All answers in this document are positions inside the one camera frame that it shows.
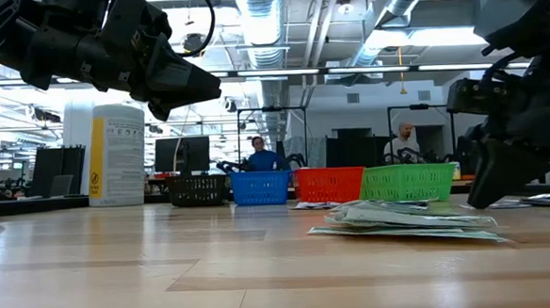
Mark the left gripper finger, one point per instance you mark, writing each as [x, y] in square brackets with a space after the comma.
[172, 74]
[162, 112]

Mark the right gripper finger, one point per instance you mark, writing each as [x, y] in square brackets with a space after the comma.
[506, 165]

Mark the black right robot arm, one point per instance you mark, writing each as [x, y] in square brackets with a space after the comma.
[522, 18]

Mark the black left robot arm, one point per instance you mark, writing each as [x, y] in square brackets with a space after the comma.
[38, 48]

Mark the black computer monitor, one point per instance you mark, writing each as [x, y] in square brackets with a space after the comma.
[195, 153]

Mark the white yellow wipes canister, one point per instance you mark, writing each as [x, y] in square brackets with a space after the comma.
[119, 157]

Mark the black plastic basket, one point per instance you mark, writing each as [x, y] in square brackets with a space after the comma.
[197, 191]

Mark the green-striped bandage strip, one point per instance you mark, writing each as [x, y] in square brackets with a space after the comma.
[382, 213]
[376, 204]
[402, 234]
[425, 221]

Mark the green plastic basket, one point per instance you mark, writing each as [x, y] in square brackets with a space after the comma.
[408, 182]

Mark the white LED light bar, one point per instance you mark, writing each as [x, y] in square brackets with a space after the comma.
[275, 72]

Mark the person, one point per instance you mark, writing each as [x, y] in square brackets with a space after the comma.
[263, 160]
[399, 147]

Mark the black partition panel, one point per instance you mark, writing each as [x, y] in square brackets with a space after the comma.
[49, 170]

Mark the blue plastic basket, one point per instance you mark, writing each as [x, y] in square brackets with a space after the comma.
[261, 187]

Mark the blue-print alcohol pad packet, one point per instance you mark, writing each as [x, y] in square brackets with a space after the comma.
[331, 203]
[306, 206]

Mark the red plastic basket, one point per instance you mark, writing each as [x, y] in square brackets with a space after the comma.
[328, 184]

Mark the black overhead camera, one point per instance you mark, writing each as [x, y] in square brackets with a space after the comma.
[194, 42]

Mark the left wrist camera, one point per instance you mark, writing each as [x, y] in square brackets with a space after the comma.
[136, 17]

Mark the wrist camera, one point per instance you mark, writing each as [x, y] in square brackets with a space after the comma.
[479, 96]
[136, 17]

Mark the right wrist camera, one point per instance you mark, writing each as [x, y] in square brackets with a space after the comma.
[479, 96]

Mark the wide silver ceiling duct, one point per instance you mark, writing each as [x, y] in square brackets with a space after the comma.
[263, 22]

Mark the black aluminium rig frame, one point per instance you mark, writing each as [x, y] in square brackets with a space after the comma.
[37, 205]

